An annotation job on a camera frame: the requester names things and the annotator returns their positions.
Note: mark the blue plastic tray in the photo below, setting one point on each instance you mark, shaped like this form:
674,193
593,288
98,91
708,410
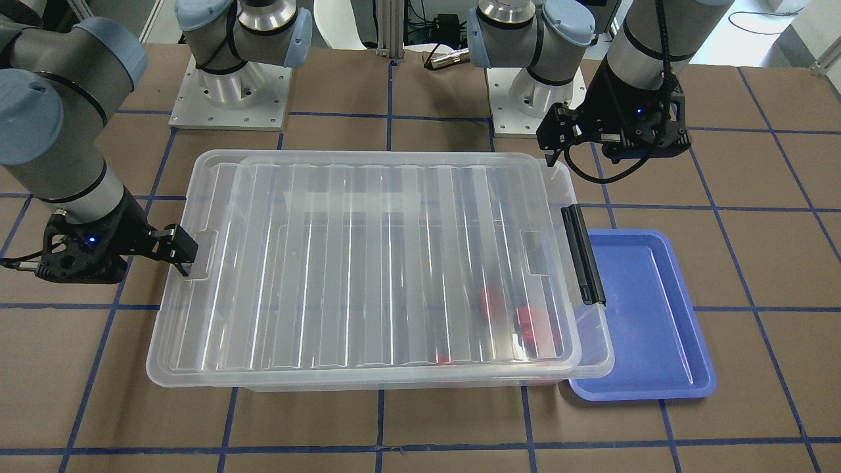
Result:
659,349

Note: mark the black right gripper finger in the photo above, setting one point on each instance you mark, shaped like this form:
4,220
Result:
183,267

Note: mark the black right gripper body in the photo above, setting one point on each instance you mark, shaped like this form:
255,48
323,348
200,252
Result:
126,226

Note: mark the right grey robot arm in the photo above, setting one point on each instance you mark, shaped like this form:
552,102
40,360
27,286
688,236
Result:
59,90

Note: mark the aluminium frame post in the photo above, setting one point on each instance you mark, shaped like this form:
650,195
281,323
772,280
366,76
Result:
390,27

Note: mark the black electronics box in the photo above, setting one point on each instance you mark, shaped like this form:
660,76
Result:
446,29

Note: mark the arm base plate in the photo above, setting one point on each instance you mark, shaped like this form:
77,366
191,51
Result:
519,103
251,99

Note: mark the clear plastic storage box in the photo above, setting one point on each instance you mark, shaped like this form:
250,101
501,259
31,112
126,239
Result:
394,374

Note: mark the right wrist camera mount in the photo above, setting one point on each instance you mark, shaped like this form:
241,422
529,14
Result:
82,253

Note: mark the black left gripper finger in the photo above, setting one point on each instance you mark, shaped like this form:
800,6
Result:
551,157

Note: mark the clear plastic box lid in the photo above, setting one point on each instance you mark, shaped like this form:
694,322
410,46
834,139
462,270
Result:
368,263

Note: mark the black box latch handle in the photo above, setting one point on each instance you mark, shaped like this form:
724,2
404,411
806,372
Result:
585,264

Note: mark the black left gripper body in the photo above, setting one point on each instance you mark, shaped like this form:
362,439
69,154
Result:
599,113

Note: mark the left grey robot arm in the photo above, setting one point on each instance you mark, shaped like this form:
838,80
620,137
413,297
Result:
656,41

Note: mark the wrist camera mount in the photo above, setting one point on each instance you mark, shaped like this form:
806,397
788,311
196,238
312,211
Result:
646,127
82,253

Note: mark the silver cable connector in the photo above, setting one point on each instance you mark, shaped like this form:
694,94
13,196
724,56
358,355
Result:
437,62

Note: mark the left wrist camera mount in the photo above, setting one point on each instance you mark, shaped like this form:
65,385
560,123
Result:
646,127

